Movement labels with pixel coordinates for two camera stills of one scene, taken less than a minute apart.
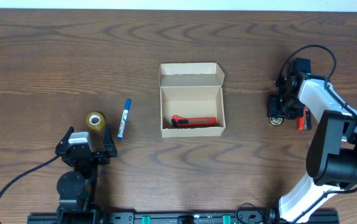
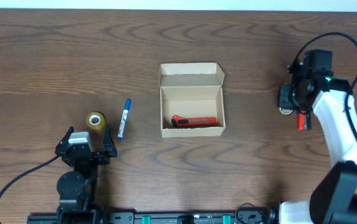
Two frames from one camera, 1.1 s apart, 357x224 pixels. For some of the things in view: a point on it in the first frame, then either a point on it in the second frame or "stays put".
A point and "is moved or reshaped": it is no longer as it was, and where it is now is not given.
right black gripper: x=279 y=109 → x=304 y=118
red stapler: x=301 y=121 stays put
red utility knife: x=181 y=121 stays put
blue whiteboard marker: x=124 y=119 stays put
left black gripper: x=95 y=156 stays put
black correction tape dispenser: x=275 y=121 is moved or reshaped
